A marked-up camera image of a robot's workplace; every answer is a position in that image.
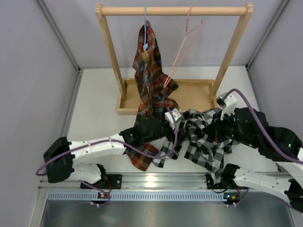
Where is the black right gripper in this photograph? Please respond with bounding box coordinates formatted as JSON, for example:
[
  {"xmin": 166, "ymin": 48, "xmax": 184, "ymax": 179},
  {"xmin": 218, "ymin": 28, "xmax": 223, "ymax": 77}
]
[{"xmin": 203, "ymin": 109, "xmax": 258, "ymax": 149}]

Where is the black white checkered shirt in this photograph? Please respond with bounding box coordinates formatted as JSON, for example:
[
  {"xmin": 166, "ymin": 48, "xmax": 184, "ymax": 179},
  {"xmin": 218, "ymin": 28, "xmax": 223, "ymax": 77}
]
[{"xmin": 167, "ymin": 107, "xmax": 239, "ymax": 183}]

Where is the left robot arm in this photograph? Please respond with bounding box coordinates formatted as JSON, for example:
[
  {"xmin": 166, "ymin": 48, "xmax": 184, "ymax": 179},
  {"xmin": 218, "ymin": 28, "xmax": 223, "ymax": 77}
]
[{"xmin": 44, "ymin": 117, "xmax": 178, "ymax": 189}]

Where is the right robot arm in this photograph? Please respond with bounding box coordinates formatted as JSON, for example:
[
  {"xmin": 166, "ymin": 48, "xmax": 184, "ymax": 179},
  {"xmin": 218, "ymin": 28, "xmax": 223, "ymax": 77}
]
[{"xmin": 203, "ymin": 107, "xmax": 303, "ymax": 212}]

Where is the brown red plaid shirt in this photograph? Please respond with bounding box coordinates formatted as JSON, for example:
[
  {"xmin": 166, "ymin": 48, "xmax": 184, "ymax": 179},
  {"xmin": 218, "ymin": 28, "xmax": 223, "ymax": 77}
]
[{"xmin": 126, "ymin": 20, "xmax": 179, "ymax": 171}]

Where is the wooden clothes rack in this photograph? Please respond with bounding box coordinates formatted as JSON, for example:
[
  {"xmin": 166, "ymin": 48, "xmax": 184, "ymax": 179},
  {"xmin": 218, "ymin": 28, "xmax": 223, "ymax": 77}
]
[{"xmin": 95, "ymin": 3, "xmax": 254, "ymax": 115}]

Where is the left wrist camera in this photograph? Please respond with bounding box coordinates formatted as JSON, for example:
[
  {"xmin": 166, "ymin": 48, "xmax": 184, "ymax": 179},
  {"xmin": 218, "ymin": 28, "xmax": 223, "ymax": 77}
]
[{"xmin": 165, "ymin": 108, "xmax": 182, "ymax": 130}]

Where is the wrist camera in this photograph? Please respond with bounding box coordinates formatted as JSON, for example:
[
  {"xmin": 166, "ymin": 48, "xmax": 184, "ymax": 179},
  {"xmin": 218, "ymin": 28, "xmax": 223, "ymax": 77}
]
[
  {"xmin": 165, "ymin": 108, "xmax": 182, "ymax": 130},
  {"xmin": 216, "ymin": 93, "xmax": 238, "ymax": 121}
]

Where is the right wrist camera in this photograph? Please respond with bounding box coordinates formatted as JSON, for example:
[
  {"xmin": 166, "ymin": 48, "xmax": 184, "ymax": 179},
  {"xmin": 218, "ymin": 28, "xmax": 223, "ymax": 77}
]
[{"xmin": 216, "ymin": 93, "xmax": 238, "ymax": 121}]

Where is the aluminium mounting rail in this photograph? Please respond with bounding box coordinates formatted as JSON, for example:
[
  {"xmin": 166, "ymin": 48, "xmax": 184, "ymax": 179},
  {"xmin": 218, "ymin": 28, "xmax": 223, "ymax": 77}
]
[{"xmin": 37, "ymin": 172, "xmax": 292, "ymax": 192}]

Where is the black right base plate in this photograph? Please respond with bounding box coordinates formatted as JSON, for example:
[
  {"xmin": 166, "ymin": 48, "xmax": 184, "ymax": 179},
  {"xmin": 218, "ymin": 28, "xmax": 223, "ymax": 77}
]
[{"xmin": 205, "ymin": 174, "xmax": 238, "ymax": 193}]

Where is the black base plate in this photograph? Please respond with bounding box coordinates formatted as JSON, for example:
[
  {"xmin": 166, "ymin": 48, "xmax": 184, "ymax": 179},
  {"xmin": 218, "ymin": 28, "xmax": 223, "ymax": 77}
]
[
  {"xmin": 205, "ymin": 174, "xmax": 238, "ymax": 193},
  {"xmin": 80, "ymin": 174, "xmax": 122, "ymax": 190}
]

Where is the grey slotted cable duct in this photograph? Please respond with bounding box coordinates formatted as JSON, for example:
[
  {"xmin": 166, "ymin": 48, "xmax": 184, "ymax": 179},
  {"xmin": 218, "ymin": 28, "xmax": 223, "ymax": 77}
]
[{"xmin": 47, "ymin": 191, "xmax": 231, "ymax": 202}]

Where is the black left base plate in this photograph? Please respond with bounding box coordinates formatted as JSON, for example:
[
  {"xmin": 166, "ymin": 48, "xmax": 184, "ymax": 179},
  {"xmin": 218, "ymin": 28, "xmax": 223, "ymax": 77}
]
[{"xmin": 80, "ymin": 174, "xmax": 122, "ymax": 190}]

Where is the blue wire hanger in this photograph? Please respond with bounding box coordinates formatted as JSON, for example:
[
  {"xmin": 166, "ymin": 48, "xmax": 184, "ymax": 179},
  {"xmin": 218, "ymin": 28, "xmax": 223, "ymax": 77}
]
[{"xmin": 143, "ymin": 7, "xmax": 148, "ymax": 51}]

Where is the pink wire hanger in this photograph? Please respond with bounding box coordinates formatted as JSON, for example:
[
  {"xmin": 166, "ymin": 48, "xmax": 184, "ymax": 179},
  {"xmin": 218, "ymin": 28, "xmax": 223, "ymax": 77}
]
[{"xmin": 164, "ymin": 6, "xmax": 203, "ymax": 88}]

